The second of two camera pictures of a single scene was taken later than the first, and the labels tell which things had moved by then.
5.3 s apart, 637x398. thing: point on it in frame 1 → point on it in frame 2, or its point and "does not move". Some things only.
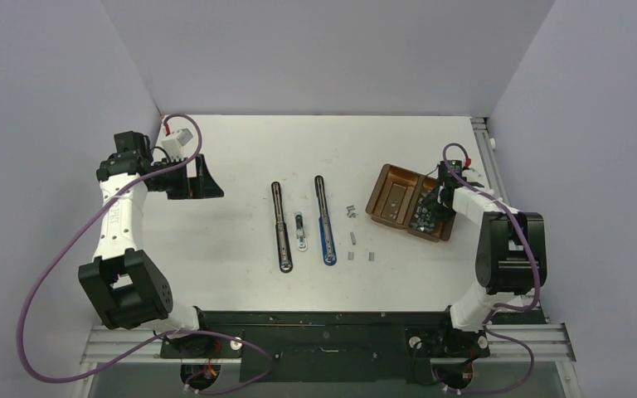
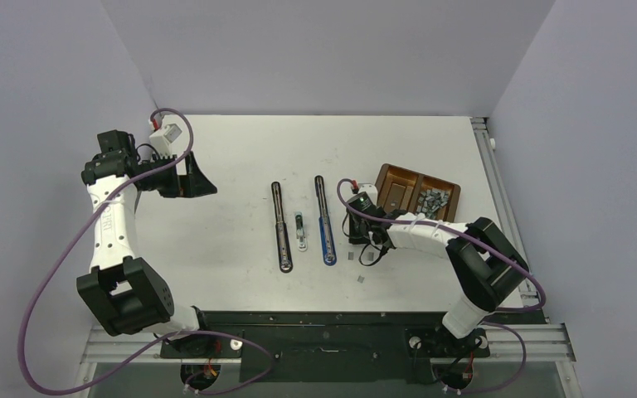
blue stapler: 328,247 does not move
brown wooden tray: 396,201 does not move
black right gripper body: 439,209 → 358,230
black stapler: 284,250 does not move
